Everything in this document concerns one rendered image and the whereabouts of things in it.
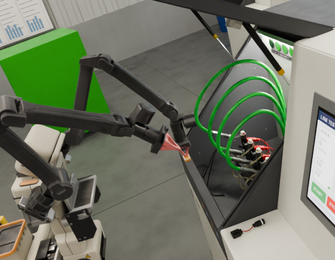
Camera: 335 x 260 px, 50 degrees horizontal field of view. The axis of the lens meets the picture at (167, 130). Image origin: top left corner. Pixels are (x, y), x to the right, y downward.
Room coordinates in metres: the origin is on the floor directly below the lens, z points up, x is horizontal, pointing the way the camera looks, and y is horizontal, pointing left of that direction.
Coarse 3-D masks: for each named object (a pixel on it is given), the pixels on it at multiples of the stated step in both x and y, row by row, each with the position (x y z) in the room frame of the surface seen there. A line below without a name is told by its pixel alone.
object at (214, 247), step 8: (192, 192) 1.63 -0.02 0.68; (200, 208) 1.43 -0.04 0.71; (200, 216) 1.58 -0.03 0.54; (208, 224) 1.29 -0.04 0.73; (208, 232) 1.41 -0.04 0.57; (208, 240) 1.58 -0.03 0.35; (216, 240) 1.15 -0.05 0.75; (216, 248) 1.25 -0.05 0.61; (216, 256) 1.38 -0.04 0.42; (224, 256) 1.05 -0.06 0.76
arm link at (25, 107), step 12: (12, 96) 1.11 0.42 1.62; (24, 108) 1.05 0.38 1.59; (36, 108) 1.07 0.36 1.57; (48, 108) 1.09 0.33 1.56; (60, 108) 1.12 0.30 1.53; (12, 120) 1.01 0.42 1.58; (24, 120) 1.02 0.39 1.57; (36, 120) 1.07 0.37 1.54; (48, 120) 1.08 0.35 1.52; (60, 120) 1.09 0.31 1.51; (72, 120) 1.10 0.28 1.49; (84, 120) 1.12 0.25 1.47; (96, 120) 1.13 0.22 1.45; (108, 120) 1.15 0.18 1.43; (120, 120) 1.18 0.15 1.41; (108, 132) 1.15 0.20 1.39
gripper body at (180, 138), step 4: (180, 132) 1.51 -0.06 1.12; (184, 132) 1.53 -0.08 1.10; (176, 136) 1.52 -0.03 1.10; (180, 136) 1.51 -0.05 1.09; (184, 136) 1.52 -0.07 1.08; (176, 140) 1.52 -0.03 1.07; (180, 140) 1.51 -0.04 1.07; (184, 140) 1.51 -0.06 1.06; (188, 140) 1.51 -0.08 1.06; (180, 144) 1.49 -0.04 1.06; (184, 144) 1.49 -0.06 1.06; (188, 144) 1.49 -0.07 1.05
